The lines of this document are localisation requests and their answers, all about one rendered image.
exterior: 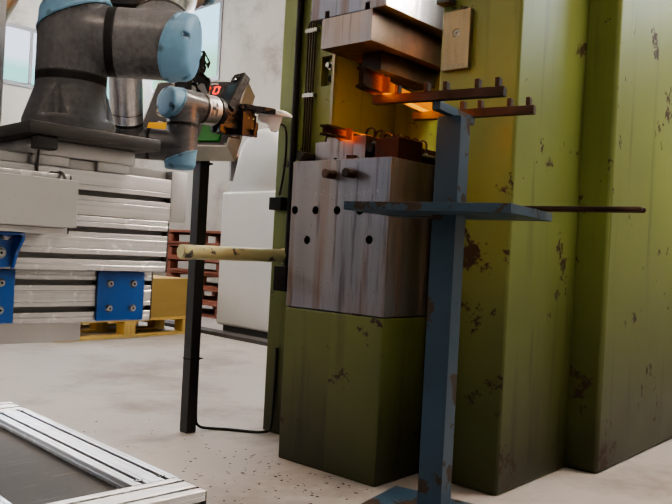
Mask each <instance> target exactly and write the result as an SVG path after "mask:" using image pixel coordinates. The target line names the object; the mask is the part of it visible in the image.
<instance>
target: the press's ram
mask: <svg viewBox="0 0 672 504"><path fill-rule="evenodd" d="M436 1H437V0H312V15H311V21H312V22H314V23H317V24H319V25H322V21H323V19H326V18H331V17H335V16H340V15H345V14H349V13H354V12H358V11H363V10H368V9H372V8H373V9H375V10H377V11H380V12H382V13H384V14H386V15H389V16H391V17H393V18H395V19H398V20H400V21H402V22H404V23H407V24H409V25H411V26H413V27H416V28H418V29H420V30H422V31H425V32H427V33H429V34H431V35H434V36H436V37H438V38H440V39H442V31H443V12H444V8H443V7H441V6H439V5H437V4H436Z"/></svg>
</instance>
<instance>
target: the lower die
mask: <svg viewBox="0 0 672 504"><path fill-rule="evenodd" d="M372 141H373V136H368V135H359V134H355V133H352V140H344V141H339V140H338V139H336V138H329V139H327V142H319V143H316V151H315V161H316V160H334V158H337V159H346V155H357V156H358V157H359V158H365V157H368V158H373V157H375V154H374V153H370V152H368V151H367V149H366V146H367V144H368V143H370V142H372ZM427 153H428V155H429V156H433V157H435V155H436V152H435V151H431V150H427Z"/></svg>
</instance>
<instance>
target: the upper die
mask: <svg viewBox="0 0 672 504"><path fill-rule="evenodd" d="M321 50H324V51H327V52H330V53H333V54H335V55H338V56H341V57H344V58H347V59H350V60H353V61H355V62H358V63H361V64H362V62H363V53H369V52H375V51H381V50H382V51H384V52H387V53H390V54H392V55H395V56H398V57H400V58H403V59H405V60H408V61H411V62H413V63H416V64H418V65H421V66H424V67H426V68H429V69H432V70H434V71H436V72H440V69H441V50H442V39H440V38H438V37H436V36H434V35H431V34H429V33H427V32H425V31H422V30H420V29H418V28H416V27H413V26H411V25H409V24H407V23H404V22H402V21H400V20H398V19H395V18H393V17H391V16H389V15H386V14H384V13H382V12H380V11H377V10H375V9H373V8H372V9H368V10H363V11H358V12H354V13H349V14H345V15H340V16H335V17H331V18H326V19H323V21H322V40H321Z"/></svg>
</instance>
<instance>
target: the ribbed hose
mask: <svg viewBox="0 0 672 504"><path fill-rule="evenodd" d="M297 4H298V5H297V21H296V23H297V24H296V38H295V39H296V40H295V57H294V58H295V60H294V62H295V63H294V76H293V77H294V79H293V81H294V82H293V84H294V85H293V95H292V96H293V98H292V100H293V101H292V103H293V104H292V114H291V115H292V118H291V119H292V120H291V133H290V135H291V136H290V138H291V139H290V153H289V154H290V156H289V157H290V159H289V161H290V162H289V172H288V173H289V175H288V177H289V178H288V180H289V181H288V191H287V192H288V194H287V196H288V197H287V199H288V200H287V210H286V212H287V213H286V215H287V216H286V218H287V219H286V229H285V231H286V232H285V234H286V235H285V246H284V247H285V249H284V250H285V253H286V258H285V261H284V265H283V266H274V280H273V290H274V291H283V292H287V277H288V258H289V239H290V220H291V201H292V182H293V163H294V162H296V161H295V160H296V158H295V157H296V144H297V142H296V141H297V127H298V126H297V124H298V123H297V121H298V119H297V118H298V108H299V107H298V105H299V103H298V102H299V100H298V99H299V89H300V88H299V86H300V84H299V83H300V81H299V80H300V70H301V68H300V67H301V65H300V64H301V51H302V49H301V48H302V31H303V30H302V29H303V12H304V11H303V9H304V0H298V2H297Z"/></svg>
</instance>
